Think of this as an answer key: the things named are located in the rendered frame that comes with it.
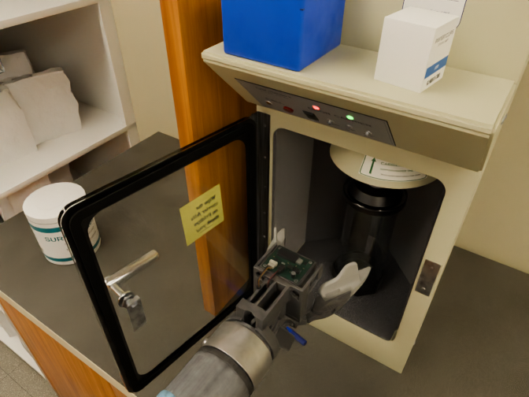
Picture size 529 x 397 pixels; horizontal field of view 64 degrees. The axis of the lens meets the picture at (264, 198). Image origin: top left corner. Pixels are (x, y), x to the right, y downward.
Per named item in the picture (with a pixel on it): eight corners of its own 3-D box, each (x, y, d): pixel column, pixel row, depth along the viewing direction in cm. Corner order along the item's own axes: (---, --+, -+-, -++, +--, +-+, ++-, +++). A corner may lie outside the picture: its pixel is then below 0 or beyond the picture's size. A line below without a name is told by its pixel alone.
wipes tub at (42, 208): (78, 221, 110) (61, 175, 101) (112, 240, 105) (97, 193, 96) (32, 251, 102) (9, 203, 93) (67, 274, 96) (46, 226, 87)
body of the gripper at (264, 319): (327, 261, 53) (276, 332, 45) (322, 304, 58) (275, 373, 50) (276, 238, 56) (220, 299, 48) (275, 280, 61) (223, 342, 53)
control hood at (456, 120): (255, 94, 62) (254, 24, 56) (486, 164, 49) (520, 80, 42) (205, 127, 55) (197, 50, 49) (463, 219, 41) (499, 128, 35)
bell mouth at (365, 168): (356, 118, 77) (360, 90, 73) (456, 147, 69) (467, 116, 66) (309, 164, 65) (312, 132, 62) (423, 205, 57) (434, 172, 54)
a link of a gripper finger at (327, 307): (356, 299, 56) (297, 321, 53) (355, 306, 57) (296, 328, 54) (338, 274, 59) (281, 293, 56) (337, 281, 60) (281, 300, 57)
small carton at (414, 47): (397, 64, 45) (409, 5, 42) (442, 78, 43) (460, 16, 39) (373, 79, 42) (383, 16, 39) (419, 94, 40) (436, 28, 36)
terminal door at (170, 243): (257, 289, 87) (256, 114, 62) (130, 397, 70) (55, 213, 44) (254, 287, 87) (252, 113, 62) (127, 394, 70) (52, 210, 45)
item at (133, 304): (149, 324, 61) (142, 299, 58) (135, 333, 60) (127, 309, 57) (141, 316, 62) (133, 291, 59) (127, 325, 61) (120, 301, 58)
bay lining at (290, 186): (325, 213, 102) (342, 72, 80) (433, 257, 91) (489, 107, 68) (270, 280, 86) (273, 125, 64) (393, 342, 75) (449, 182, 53)
